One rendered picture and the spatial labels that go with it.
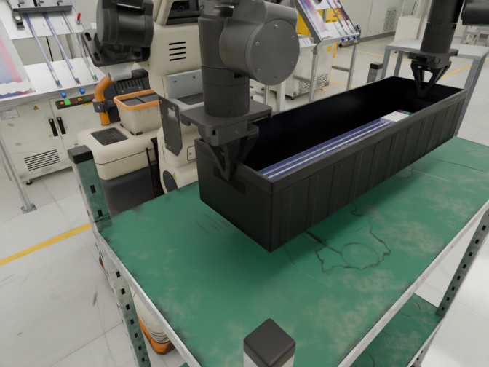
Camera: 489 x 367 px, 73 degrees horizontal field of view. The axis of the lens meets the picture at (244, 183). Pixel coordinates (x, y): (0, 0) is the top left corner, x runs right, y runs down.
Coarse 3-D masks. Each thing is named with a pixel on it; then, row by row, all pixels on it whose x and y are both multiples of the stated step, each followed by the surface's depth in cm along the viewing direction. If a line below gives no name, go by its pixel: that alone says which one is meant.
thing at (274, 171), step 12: (384, 120) 74; (396, 120) 74; (348, 132) 69; (360, 132) 68; (372, 132) 68; (324, 144) 64; (336, 144) 64; (300, 156) 60; (312, 156) 60; (276, 168) 56; (288, 168) 56
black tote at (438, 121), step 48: (336, 96) 69; (384, 96) 82; (432, 96) 75; (288, 144) 65; (384, 144) 54; (432, 144) 69; (240, 192) 45; (288, 192) 42; (336, 192) 50; (288, 240) 47
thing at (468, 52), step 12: (396, 48) 280; (408, 48) 274; (456, 48) 270; (468, 48) 270; (480, 48) 270; (384, 60) 289; (480, 60) 280; (384, 72) 293; (396, 72) 325; (480, 72) 285; (468, 84) 258; (468, 96) 296; (456, 132) 314
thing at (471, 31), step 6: (456, 30) 669; (462, 30) 662; (468, 30) 674; (474, 30) 698; (480, 30) 637; (486, 30) 688; (468, 36) 689; (456, 42) 676; (474, 42) 650; (486, 42) 696
